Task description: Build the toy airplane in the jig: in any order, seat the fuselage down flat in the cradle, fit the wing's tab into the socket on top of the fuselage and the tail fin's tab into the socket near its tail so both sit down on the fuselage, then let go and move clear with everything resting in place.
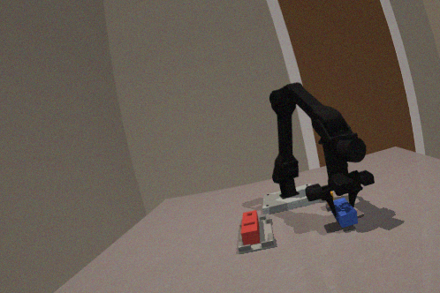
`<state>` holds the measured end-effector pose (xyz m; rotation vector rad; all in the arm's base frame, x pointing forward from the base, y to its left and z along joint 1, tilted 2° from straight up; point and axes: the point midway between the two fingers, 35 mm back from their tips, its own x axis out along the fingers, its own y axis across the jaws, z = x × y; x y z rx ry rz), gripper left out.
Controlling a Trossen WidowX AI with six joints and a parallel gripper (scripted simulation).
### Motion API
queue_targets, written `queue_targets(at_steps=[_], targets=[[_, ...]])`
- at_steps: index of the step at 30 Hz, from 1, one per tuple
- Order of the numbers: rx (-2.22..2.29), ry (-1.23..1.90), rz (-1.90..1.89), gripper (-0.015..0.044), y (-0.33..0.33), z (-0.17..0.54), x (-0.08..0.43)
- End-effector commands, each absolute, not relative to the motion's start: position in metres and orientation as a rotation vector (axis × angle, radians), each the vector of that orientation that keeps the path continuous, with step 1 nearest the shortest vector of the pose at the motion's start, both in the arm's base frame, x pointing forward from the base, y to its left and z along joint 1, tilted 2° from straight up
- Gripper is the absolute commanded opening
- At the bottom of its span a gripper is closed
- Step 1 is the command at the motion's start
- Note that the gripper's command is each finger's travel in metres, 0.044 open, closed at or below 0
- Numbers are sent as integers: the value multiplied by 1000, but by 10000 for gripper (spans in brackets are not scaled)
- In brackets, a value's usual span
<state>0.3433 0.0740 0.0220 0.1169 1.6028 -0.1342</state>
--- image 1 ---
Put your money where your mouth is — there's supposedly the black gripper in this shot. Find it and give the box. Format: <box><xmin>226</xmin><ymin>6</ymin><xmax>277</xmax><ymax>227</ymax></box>
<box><xmin>305</xmin><ymin>161</ymin><xmax>375</xmax><ymax>217</ymax></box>

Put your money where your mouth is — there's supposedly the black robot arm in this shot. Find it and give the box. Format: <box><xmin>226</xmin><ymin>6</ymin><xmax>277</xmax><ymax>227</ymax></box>
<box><xmin>269</xmin><ymin>82</ymin><xmax>366</xmax><ymax>199</ymax></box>

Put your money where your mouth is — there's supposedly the red long rectangular block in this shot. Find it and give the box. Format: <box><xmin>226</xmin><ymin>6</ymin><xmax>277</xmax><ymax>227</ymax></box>
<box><xmin>240</xmin><ymin>210</ymin><xmax>260</xmax><ymax>245</ymax></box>

